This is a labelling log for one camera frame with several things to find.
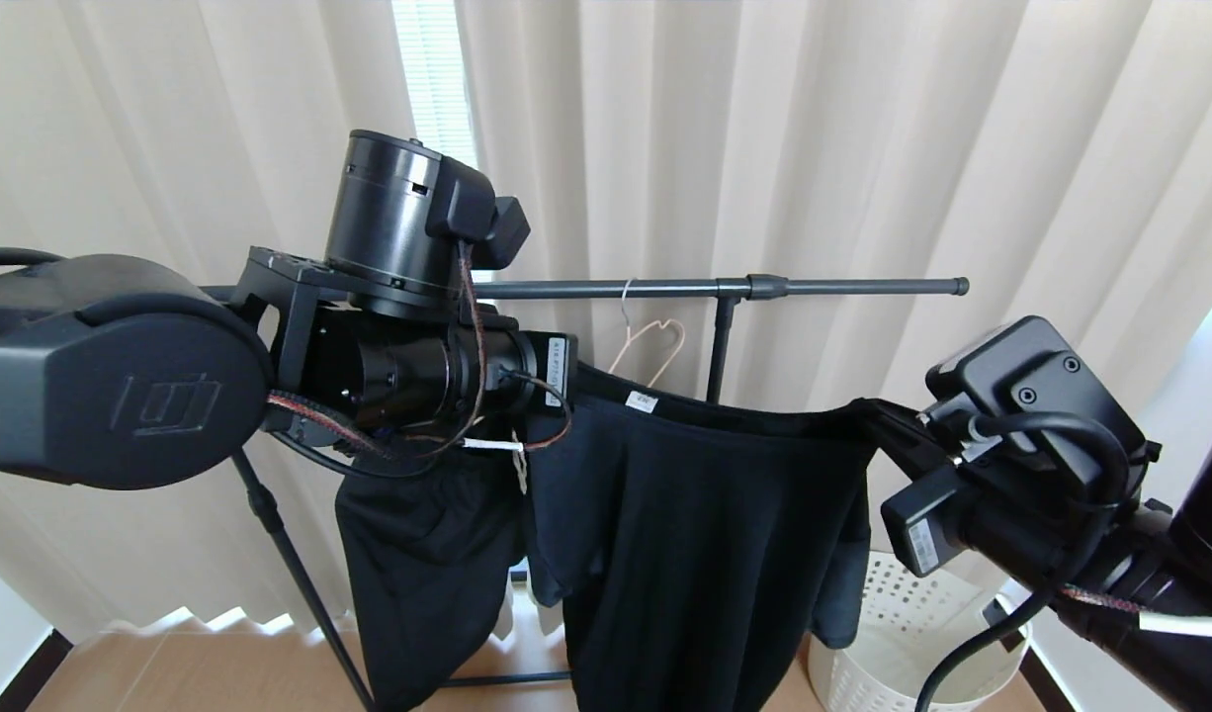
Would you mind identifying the black clothes rack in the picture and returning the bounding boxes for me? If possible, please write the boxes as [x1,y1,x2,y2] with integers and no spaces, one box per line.
[199,275,970,712]

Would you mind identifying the pink clothes hanger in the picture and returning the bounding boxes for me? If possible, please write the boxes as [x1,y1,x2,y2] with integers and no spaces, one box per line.
[606,279,686,392]

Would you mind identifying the white laundry basket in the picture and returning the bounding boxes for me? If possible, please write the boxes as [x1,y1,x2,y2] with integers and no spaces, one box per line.
[807,551,1032,712]

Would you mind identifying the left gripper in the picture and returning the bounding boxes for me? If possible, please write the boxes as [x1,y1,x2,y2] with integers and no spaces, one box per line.
[309,307,579,436]

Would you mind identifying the beige curtain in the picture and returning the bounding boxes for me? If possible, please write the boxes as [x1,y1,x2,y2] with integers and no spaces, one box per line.
[0,0,513,644]
[456,0,1212,634]

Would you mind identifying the black shorts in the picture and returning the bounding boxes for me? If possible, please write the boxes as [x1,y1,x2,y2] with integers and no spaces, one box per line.
[334,435,533,712]

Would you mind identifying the window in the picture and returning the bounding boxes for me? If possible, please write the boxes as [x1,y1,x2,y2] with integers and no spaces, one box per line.
[390,0,533,584]

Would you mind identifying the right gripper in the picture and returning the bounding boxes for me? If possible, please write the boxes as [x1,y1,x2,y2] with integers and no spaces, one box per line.
[848,399,1091,594]

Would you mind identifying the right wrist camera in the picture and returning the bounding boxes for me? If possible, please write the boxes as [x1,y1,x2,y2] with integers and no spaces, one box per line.
[922,316,1161,495]

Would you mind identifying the black garment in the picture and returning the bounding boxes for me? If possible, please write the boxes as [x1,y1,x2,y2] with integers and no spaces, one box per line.
[522,361,879,712]

